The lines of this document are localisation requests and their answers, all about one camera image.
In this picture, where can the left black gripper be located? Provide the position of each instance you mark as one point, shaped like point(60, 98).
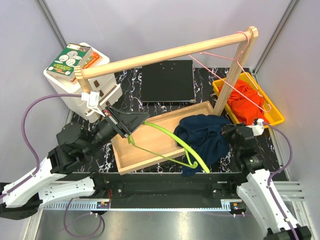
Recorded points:
point(124, 122)

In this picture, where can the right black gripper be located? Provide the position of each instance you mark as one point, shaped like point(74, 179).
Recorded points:
point(227, 132)

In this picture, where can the orange shorts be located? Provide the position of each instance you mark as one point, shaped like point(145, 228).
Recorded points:
point(245, 111)

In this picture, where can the navy blue shorts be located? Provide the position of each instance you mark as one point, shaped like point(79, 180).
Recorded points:
point(203, 133)

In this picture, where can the pink wire hanger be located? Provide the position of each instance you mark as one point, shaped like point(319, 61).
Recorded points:
point(237, 60)

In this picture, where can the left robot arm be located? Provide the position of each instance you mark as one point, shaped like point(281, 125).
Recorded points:
point(75, 144)

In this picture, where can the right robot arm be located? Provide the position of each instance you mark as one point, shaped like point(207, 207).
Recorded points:
point(255, 187)

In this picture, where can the yellow plastic tray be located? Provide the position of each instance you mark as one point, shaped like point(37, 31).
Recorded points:
point(274, 116)

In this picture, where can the black square board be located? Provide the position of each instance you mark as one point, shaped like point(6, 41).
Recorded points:
point(169, 81)

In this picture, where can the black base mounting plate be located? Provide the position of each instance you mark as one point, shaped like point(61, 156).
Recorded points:
point(141, 191)

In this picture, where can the orange book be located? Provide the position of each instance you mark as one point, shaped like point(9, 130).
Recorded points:
point(90, 60)

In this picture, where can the green cover book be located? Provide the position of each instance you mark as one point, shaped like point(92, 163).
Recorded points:
point(58, 68)

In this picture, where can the wooden clothes rack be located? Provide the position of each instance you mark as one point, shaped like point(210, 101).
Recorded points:
point(83, 76)

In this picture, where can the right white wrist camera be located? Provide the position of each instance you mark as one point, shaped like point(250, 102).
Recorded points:
point(257, 127)

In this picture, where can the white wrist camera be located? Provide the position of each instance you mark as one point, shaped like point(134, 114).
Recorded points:
point(92, 102)
point(257, 127)

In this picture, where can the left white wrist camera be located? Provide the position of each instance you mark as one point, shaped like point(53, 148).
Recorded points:
point(92, 102)

